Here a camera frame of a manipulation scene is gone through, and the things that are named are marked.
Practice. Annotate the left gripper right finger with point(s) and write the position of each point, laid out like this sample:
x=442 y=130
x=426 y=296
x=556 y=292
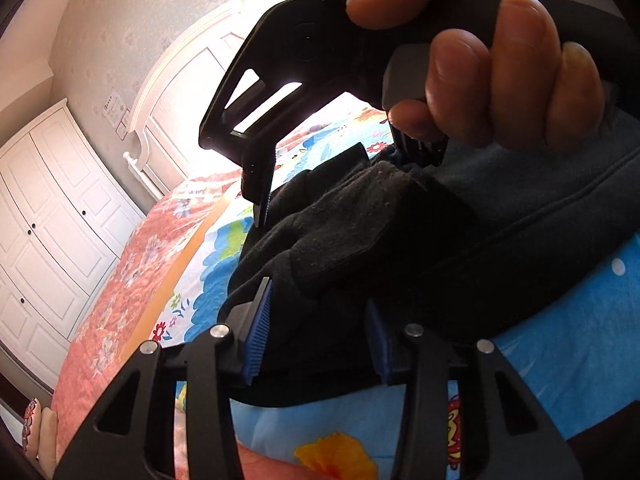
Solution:
x=467 y=413

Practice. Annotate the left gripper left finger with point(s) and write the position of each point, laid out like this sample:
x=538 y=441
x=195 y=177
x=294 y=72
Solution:
x=129 y=433

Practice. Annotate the black pants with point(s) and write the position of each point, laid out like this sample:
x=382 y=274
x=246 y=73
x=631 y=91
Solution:
x=360 y=232

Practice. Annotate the right hand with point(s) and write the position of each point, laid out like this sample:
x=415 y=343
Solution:
x=525 y=92

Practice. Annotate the blue cartoon bed sheet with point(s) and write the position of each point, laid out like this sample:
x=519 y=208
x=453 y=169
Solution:
x=580 y=358

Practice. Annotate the white headboard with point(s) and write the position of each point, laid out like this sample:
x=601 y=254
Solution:
x=176 y=94

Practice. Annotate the pink floral bedspread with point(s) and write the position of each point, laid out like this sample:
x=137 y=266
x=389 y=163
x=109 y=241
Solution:
x=137 y=290

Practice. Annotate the white wardrobe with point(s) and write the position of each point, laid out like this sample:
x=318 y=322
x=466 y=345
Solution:
x=65 y=222

